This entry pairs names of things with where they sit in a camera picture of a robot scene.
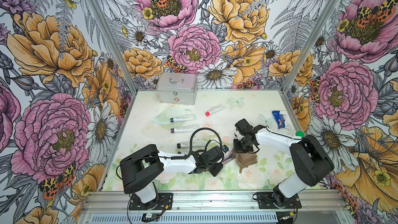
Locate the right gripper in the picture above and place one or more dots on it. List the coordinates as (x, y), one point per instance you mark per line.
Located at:
(237, 149)

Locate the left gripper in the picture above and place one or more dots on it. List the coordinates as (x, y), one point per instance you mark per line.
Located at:
(218, 167)

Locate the metallic pink toothpaste tube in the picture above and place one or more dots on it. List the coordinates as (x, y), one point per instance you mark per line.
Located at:
(229, 157)

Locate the pink cap toothpaste tube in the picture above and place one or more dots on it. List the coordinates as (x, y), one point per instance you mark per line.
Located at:
(215, 109)

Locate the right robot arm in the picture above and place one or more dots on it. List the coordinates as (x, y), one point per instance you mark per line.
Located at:
(311, 162)

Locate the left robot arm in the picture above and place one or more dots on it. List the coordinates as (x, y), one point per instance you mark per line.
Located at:
(140, 169)

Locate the purple cap toothpaste tube upper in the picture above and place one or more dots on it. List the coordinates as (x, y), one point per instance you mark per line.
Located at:
(185, 129)

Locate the dark green cap toothpaste tube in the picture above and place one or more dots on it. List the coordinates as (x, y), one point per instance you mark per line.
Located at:
(189, 117)

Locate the blue bandage packet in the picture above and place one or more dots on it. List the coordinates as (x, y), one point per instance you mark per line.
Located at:
(279, 117)

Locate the green cap white bottle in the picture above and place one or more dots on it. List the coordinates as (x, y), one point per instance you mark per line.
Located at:
(300, 134)

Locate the silver metal first-aid case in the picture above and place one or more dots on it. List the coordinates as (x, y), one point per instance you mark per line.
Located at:
(177, 88)

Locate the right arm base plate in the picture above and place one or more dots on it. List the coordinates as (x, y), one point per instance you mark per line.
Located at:
(274, 200)

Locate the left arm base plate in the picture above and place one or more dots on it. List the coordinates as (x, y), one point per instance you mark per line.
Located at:
(163, 201)

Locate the aluminium front rail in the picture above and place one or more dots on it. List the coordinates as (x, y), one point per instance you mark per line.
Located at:
(218, 207)

